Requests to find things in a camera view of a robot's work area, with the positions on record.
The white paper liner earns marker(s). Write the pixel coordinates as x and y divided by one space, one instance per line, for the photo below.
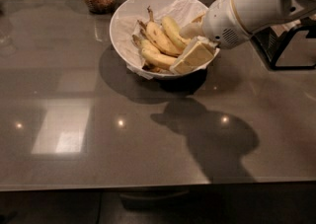
184 7

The long front banana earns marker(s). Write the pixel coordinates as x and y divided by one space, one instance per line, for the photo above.
157 37

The back right banana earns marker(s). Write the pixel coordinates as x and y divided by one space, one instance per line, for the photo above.
198 18

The upper short banana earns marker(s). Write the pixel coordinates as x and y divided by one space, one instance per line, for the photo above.
172 30

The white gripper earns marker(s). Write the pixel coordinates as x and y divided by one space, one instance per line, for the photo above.
221 24

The left small banana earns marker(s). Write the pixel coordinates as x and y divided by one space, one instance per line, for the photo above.
152 54

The black wire napkin holder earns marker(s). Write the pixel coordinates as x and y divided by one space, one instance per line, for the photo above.
288 47

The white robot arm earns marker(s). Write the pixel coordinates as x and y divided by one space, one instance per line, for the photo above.
256 15

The white bowl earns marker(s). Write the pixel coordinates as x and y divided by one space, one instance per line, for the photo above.
128 11

